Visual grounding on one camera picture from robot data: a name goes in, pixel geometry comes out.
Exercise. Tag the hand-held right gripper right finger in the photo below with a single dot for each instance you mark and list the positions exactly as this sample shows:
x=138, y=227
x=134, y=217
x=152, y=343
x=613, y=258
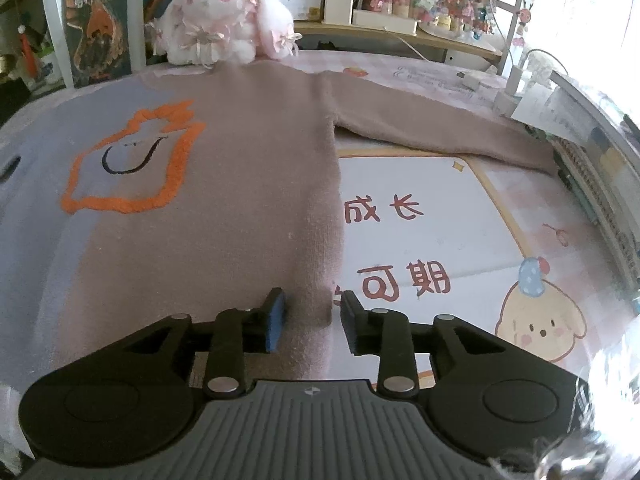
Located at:
x=350, y=325

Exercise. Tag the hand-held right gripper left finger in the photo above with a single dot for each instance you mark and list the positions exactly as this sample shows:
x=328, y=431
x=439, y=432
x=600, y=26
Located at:
x=275, y=322

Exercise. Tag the pink printed table mat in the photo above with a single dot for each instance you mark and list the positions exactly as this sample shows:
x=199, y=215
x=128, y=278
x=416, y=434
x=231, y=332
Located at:
x=450, y=220

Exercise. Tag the white charger plug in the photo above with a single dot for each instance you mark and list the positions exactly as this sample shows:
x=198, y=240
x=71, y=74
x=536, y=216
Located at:
x=506, y=104

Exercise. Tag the white power adapter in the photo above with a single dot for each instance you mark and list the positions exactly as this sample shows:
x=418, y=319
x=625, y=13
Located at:
x=477, y=81

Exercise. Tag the white paper sheet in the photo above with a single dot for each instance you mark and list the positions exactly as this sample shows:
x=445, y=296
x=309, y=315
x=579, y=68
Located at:
x=542, y=107

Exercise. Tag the stack of notebooks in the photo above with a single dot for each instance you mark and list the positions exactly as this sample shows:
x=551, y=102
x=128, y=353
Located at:
x=600, y=160

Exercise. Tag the wooden shelf board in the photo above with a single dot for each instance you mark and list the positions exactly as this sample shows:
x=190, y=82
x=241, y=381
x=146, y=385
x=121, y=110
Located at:
x=450, y=42

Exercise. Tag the white flat tray box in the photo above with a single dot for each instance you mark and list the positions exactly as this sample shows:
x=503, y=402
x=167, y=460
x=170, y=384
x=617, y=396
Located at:
x=385, y=22

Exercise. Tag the pink white plush toy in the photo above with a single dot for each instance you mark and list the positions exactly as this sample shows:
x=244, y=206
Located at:
x=220, y=15

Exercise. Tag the white open box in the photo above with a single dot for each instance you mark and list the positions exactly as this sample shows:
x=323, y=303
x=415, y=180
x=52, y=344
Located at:
x=340, y=7

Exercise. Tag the white card box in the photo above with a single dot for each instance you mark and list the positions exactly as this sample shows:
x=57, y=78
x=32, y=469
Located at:
x=300, y=2

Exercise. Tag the cluster of small figurines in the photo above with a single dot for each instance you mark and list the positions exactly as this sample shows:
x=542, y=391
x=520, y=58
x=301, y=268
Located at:
x=460, y=7

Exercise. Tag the dark wizard print book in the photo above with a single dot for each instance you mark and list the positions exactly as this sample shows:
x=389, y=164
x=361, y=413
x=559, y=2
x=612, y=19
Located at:
x=100, y=35

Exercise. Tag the red tassel charm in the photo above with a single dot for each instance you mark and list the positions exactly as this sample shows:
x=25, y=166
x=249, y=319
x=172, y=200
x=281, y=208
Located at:
x=27, y=52

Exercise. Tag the white frame post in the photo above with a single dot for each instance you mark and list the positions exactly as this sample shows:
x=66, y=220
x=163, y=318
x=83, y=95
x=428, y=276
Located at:
x=52, y=20

